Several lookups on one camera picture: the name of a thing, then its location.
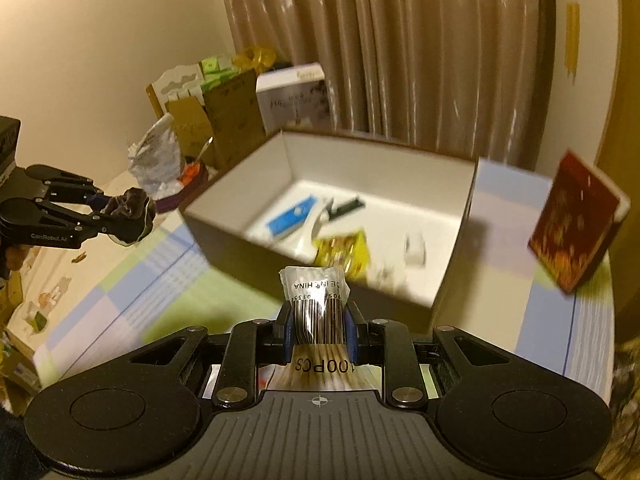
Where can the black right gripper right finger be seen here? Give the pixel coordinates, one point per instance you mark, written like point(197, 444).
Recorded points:
point(387, 345)

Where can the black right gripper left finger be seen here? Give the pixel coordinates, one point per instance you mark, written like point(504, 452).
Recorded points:
point(250, 346)

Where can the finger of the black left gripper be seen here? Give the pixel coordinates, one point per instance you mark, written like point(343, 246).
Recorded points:
point(60, 186)
point(58, 223)

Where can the clear cotton swab bag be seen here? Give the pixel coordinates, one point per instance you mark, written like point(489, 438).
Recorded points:
point(320, 360)

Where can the yellow snack packet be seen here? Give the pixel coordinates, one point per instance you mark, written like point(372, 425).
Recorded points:
point(348, 251)

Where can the dark wrapper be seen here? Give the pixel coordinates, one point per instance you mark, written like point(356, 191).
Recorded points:
point(129, 217)

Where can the white crumpled snack bag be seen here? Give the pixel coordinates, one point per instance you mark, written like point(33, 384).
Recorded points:
point(156, 160)

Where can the maroon bowl with food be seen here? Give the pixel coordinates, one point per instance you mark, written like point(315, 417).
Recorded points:
point(187, 182)

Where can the blue white tube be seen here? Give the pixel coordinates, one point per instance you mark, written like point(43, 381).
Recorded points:
point(288, 221)

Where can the brown cardboard storage box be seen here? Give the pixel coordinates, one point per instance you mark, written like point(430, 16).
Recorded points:
point(404, 188)

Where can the yellow brown small carton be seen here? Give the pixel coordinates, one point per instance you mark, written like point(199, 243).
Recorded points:
point(192, 127)

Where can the dark green white tube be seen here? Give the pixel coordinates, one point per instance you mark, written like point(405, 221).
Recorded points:
point(333, 211)

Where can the white scalloped holder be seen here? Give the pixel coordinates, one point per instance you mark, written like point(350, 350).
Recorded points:
point(179, 82)

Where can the brown cardboard carton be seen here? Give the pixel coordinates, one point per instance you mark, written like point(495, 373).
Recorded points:
point(234, 114)

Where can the green white small box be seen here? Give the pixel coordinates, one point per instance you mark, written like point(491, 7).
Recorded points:
point(217, 70)

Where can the red gold patterned box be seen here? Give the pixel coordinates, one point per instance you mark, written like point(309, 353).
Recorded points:
point(581, 216)

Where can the yellow gift bow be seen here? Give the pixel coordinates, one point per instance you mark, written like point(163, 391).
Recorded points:
point(259, 59)

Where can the white printed carton box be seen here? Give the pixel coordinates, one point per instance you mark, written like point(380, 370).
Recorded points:
point(294, 97)

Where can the beige pleated curtain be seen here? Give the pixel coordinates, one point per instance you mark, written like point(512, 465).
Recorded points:
point(469, 77)

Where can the yellow tape on wall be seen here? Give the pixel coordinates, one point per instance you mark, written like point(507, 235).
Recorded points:
point(572, 38)

